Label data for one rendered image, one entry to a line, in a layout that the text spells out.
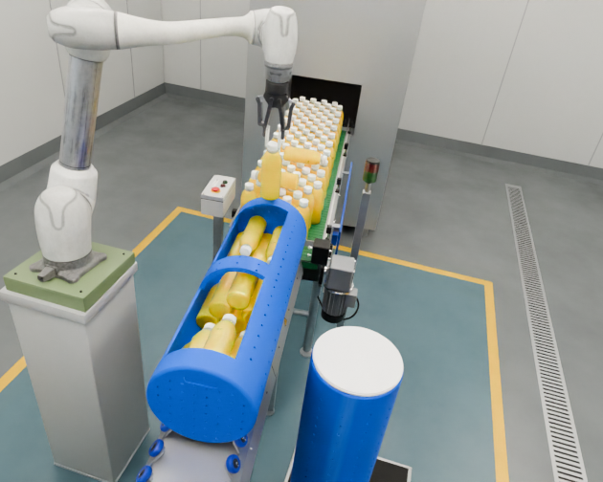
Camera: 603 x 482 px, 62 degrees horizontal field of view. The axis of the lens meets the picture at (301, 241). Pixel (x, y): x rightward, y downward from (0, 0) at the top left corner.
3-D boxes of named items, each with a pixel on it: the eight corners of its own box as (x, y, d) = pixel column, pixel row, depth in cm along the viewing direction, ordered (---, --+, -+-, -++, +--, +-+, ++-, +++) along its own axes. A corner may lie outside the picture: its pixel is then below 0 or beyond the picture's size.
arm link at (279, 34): (299, 66, 154) (290, 54, 164) (303, 11, 145) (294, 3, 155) (264, 65, 151) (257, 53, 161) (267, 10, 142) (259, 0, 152)
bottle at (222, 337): (197, 382, 127) (218, 332, 142) (223, 383, 126) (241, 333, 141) (191, 361, 123) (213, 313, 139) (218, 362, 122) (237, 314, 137)
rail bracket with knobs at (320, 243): (305, 265, 211) (308, 245, 205) (307, 255, 217) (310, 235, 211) (328, 269, 210) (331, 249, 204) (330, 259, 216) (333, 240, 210)
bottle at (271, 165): (258, 199, 181) (261, 152, 171) (261, 189, 187) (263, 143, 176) (279, 201, 181) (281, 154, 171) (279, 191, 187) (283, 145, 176)
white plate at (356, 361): (421, 380, 146) (420, 382, 147) (373, 317, 167) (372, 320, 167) (339, 405, 135) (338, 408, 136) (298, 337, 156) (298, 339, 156)
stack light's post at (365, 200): (329, 360, 289) (362, 192, 228) (330, 354, 292) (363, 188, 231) (336, 361, 288) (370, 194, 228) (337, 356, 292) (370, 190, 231)
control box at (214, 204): (200, 214, 217) (200, 193, 211) (214, 193, 233) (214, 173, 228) (223, 218, 216) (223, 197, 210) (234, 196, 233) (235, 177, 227)
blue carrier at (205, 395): (146, 430, 132) (142, 357, 116) (234, 250, 205) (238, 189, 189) (251, 454, 131) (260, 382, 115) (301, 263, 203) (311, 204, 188)
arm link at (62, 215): (35, 264, 160) (24, 203, 148) (46, 234, 175) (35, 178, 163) (90, 261, 164) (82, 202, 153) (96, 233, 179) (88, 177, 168)
